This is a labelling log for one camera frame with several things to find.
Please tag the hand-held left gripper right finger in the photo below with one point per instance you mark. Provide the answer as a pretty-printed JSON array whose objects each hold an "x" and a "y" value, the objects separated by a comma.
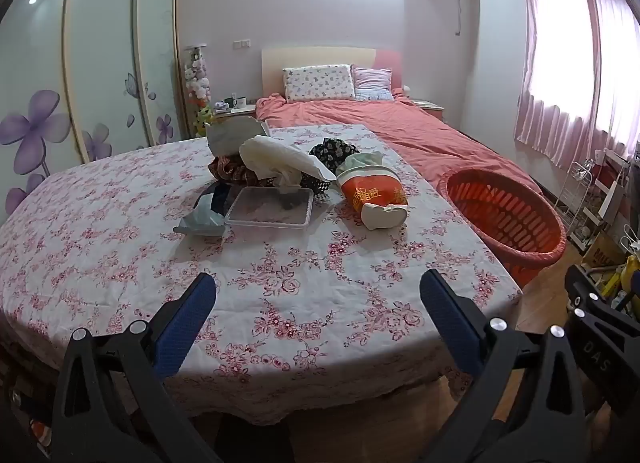
[{"x": 450, "y": 318}]

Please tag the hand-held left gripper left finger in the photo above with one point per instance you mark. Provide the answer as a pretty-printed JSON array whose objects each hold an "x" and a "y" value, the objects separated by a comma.
[{"x": 185, "y": 323}]

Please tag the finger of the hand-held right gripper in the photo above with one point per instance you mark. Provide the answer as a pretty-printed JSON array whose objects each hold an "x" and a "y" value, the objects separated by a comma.
[{"x": 600, "y": 343}]

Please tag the orange laundry basket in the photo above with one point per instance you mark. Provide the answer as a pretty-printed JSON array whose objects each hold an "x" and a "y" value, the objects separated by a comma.
[{"x": 530, "y": 253}]

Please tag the red plaid cloth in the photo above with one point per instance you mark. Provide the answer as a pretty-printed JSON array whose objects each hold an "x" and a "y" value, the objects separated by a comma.
[{"x": 227, "y": 170}]

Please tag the black floral cloth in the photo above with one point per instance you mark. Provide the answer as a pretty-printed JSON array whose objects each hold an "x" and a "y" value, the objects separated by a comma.
[{"x": 332, "y": 150}]

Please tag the yellow bottle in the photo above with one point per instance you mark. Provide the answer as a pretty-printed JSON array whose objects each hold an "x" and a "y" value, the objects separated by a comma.
[{"x": 622, "y": 275}]

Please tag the cardboard box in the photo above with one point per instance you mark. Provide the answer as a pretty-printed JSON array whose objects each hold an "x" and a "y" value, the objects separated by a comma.
[{"x": 602, "y": 253}]

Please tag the pink floral tablecloth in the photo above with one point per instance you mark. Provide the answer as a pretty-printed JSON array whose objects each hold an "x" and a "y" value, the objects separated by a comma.
[{"x": 125, "y": 223}]

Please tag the clear plastic tray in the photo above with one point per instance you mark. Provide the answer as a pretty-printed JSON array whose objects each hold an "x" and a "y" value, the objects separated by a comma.
[{"x": 260, "y": 213}]

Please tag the red and white sock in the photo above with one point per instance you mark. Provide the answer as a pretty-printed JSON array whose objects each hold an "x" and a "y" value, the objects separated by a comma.
[{"x": 372, "y": 198}]

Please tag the pale green cloth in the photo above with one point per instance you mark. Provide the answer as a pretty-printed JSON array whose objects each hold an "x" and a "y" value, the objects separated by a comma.
[{"x": 357, "y": 163}]

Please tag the cream white cloth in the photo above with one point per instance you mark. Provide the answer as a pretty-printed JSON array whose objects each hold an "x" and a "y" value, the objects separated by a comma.
[{"x": 280, "y": 153}]

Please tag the salmon duvet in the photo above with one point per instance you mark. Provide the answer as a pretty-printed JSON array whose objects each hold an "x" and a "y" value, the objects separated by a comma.
[{"x": 400, "y": 128}]

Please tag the pink nightstand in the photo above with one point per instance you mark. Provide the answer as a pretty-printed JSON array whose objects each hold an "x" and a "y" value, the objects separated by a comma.
[
  {"x": 430, "y": 107},
  {"x": 240, "y": 113}
]

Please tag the dark green mug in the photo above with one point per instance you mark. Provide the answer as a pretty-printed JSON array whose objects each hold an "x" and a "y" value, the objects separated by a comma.
[{"x": 230, "y": 103}]

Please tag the pink curtain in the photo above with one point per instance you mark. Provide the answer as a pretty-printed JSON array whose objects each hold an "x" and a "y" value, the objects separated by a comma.
[{"x": 550, "y": 108}]

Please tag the clear tube of plush toys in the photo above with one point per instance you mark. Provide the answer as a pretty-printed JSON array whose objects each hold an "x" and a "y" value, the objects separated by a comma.
[{"x": 197, "y": 83}]

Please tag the pink striped pillow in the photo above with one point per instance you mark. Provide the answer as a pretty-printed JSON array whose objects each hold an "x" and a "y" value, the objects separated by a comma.
[{"x": 372, "y": 83}]

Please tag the white floral pillow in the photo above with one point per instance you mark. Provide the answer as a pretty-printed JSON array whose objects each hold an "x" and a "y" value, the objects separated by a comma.
[{"x": 320, "y": 83}]

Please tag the cream and pink headboard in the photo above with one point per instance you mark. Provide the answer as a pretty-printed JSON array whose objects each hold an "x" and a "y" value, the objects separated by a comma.
[{"x": 320, "y": 55}]

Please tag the wardrobe with purple flowers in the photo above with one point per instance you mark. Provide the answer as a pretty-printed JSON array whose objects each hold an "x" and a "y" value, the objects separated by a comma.
[{"x": 95, "y": 43}]

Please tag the white pipe duct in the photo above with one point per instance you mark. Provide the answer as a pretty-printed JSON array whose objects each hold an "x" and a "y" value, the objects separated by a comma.
[{"x": 458, "y": 13}]

